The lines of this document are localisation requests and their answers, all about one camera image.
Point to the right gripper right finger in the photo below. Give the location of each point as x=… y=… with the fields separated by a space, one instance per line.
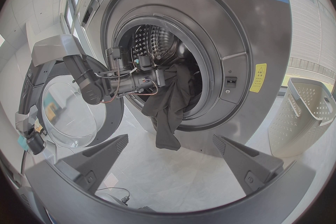
x=236 y=157

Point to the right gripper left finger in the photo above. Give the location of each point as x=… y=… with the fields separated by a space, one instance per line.
x=105 y=157

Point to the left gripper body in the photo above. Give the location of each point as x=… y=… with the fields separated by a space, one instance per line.
x=147 y=80

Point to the black garment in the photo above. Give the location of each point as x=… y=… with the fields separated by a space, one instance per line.
x=170 y=102

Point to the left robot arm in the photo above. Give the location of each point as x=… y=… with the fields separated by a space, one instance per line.
x=89 y=86

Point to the washing machine door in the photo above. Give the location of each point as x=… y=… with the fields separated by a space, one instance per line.
x=70 y=118

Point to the cream laundry basket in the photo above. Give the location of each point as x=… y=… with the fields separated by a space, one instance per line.
x=296 y=123

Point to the grey washing machine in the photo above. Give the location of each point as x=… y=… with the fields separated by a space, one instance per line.
x=236 y=34

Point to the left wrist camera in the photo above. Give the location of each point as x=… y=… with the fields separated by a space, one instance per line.
x=145 y=62

